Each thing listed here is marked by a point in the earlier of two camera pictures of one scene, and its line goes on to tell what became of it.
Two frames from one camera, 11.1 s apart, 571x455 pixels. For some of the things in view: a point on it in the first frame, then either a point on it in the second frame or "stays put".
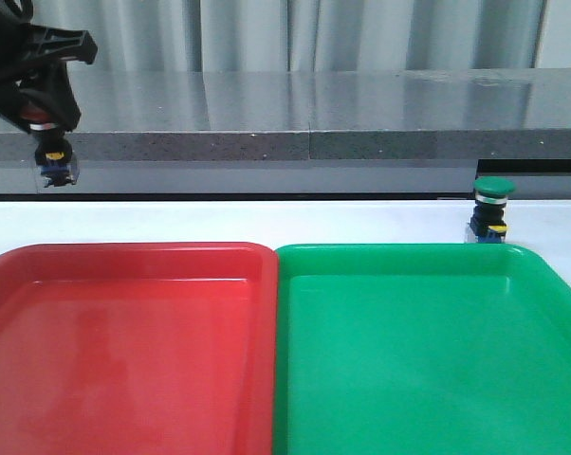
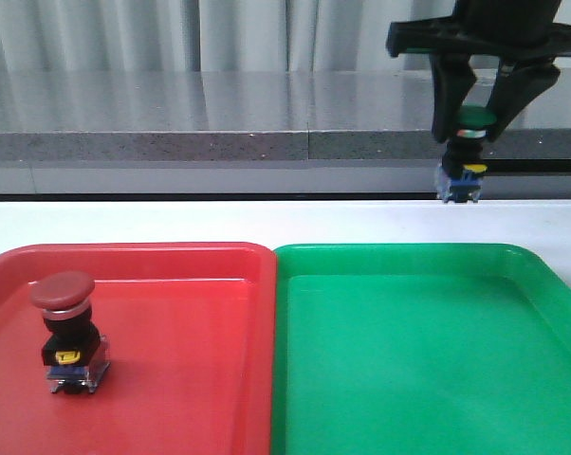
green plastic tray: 427,349 stays put
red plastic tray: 130,349 stays put
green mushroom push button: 488,221 -> 464,164
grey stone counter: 388,133 stays put
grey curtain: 198,36 stays put
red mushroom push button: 53,152 -> 75,354
